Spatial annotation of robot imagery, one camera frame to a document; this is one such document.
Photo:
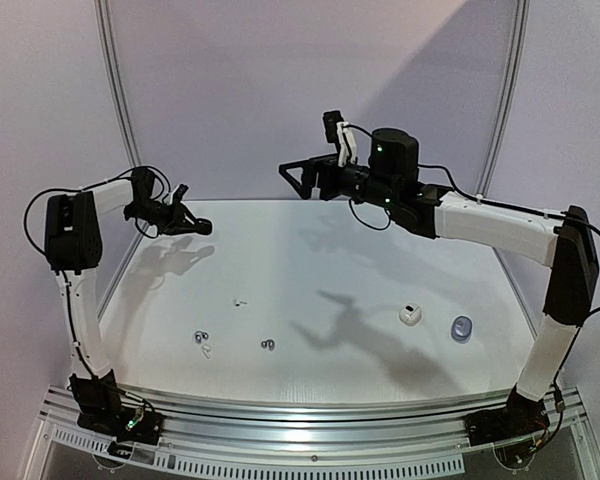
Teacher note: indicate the aluminium front rail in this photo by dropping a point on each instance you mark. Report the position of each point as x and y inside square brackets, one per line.
[284, 426]

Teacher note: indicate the perforated white cable tray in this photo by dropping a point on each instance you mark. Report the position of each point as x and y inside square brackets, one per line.
[76, 455]

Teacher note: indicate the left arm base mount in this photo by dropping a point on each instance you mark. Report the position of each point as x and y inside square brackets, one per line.
[139, 424]

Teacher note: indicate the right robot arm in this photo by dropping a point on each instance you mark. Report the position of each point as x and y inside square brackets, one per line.
[390, 180]

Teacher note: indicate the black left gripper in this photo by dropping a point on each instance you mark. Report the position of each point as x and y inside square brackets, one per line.
[177, 223]

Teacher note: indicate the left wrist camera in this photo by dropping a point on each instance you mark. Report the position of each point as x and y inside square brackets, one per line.
[176, 195]

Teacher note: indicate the translucent blue charging case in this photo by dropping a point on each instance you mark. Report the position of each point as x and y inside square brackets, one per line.
[461, 329]

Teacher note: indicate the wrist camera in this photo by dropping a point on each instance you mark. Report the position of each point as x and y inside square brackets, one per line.
[176, 195]
[338, 132]

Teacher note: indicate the right aluminium corner post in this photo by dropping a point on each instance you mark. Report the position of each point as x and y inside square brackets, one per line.
[506, 95]

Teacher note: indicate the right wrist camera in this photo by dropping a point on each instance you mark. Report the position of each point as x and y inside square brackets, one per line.
[338, 132]

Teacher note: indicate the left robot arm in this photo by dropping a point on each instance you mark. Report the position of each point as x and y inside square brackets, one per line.
[73, 248]

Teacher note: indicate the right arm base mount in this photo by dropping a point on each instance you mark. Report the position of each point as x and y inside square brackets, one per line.
[518, 417]

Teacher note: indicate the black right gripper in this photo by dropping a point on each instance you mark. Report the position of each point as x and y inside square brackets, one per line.
[323, 176]

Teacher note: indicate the left aluminium corner post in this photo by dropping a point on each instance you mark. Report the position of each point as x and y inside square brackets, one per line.
[113, 72]

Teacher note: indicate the white charging case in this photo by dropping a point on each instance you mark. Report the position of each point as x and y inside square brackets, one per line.
[410, 314]

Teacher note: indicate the black charging case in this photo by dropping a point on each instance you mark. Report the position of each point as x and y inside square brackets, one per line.
[203, 227]

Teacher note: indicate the aluminium corner post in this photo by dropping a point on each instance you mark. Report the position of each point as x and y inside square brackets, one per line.
[113, 72]
[506, 95]

